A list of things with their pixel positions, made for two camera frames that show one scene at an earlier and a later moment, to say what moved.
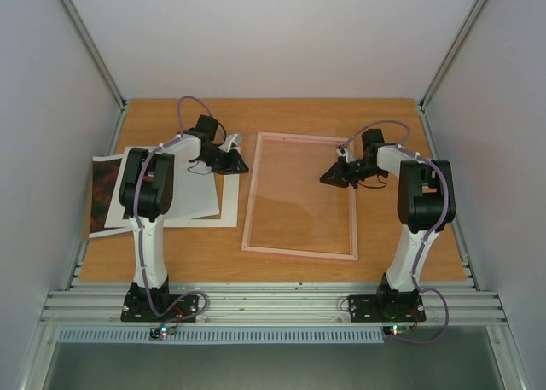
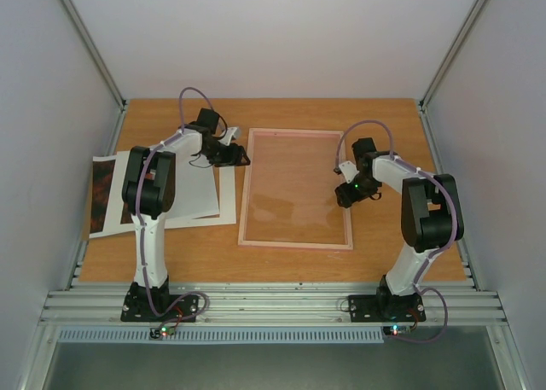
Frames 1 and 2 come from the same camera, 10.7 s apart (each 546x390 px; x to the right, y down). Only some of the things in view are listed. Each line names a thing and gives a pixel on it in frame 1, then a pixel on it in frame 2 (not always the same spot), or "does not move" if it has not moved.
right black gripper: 345,171 to 347,195
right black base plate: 401,306 does not move
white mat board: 229,211 does not move
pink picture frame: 249,219 to 242,232
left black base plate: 136,306 does not move
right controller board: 397,329 does not move
